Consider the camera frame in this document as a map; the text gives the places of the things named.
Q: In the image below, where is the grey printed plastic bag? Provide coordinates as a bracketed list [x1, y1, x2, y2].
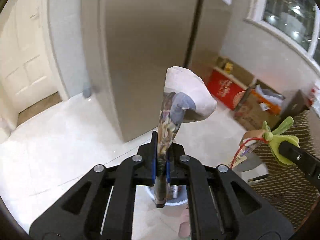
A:
[154, 66, 217, 208]

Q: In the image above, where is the brown cardboard floor box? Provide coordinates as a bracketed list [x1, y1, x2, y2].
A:
[215, 56, 285, 131]

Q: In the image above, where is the pink slipper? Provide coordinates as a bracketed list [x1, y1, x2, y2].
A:
[178, 207, 191, 238]

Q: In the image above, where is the green plush leaf toy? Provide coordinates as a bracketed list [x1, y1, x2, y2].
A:
[262, 116, 300, 166]

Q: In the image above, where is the beige refrigerator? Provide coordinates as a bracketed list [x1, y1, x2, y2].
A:
[81, 0, 232, 141]

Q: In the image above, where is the light blue trash bin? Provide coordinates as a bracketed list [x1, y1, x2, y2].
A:
[145, 185, 188, 206]

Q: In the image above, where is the red cardboard gift box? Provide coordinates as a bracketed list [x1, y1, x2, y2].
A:
[206, 67, 248, 110]

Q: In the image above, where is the white panel door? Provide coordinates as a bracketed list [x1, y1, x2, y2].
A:
[1, 0, 64, 112]

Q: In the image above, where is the white framed window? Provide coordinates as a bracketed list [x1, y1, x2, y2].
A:
[245, 0, 319, 74]

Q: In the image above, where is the dark wooden sideboard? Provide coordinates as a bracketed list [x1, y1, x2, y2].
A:
[281, 90, 310, 120]

